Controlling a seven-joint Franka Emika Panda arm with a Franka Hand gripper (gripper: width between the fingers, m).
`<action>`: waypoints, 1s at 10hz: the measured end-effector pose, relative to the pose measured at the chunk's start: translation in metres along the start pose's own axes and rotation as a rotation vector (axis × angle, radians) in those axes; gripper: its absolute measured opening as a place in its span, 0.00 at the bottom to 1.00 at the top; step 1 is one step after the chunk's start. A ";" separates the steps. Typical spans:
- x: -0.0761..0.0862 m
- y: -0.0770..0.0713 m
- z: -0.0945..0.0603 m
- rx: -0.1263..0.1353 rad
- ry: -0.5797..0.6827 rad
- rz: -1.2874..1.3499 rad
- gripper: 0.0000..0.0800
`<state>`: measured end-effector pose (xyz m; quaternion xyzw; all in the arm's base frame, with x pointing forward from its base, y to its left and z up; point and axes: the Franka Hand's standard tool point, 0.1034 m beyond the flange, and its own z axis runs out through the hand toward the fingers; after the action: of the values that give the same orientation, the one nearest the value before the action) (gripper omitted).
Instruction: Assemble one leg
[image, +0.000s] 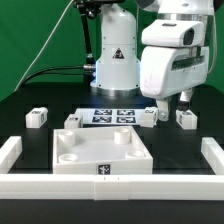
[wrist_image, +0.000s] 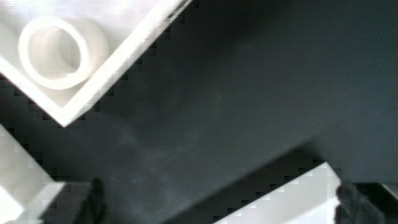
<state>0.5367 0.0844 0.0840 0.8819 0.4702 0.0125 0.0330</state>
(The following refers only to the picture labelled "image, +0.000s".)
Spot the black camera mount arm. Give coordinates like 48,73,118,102
73,0,125,64

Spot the white cable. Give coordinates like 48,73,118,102
13,0,75,93

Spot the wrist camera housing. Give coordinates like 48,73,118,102
141,19,204,47

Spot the black cable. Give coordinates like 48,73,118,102
22,64,98,86

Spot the white U-shaped fence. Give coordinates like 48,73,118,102
0,136,224,200

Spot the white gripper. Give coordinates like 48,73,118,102
140,46,209,121

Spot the white square tabletop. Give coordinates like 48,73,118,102
52,126,153,175

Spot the fiducial marker sheet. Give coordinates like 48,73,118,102
75,108,143,125

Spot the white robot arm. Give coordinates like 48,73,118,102
91,0,216,121

